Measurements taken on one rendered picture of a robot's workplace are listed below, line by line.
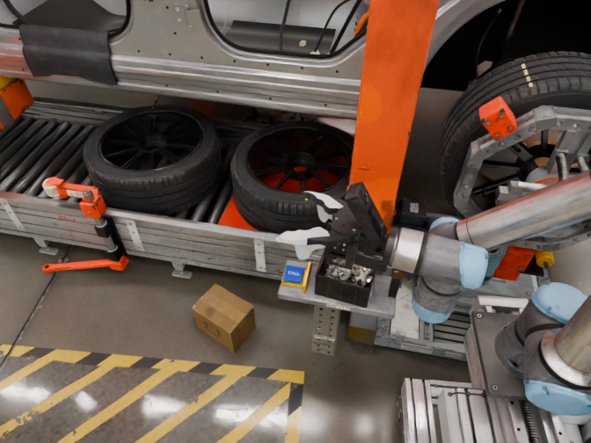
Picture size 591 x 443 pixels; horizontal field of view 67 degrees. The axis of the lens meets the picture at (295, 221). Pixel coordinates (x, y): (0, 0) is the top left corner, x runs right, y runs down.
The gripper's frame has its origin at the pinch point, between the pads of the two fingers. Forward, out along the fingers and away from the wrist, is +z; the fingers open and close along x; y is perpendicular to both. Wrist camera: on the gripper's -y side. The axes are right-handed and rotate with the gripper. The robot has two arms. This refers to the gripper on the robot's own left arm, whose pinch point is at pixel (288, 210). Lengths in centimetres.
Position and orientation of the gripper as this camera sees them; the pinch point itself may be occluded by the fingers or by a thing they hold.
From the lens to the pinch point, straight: 83.1
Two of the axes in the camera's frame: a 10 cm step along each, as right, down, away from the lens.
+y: -0.5, 7.8, 6.2
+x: 3.3, -5.8, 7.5
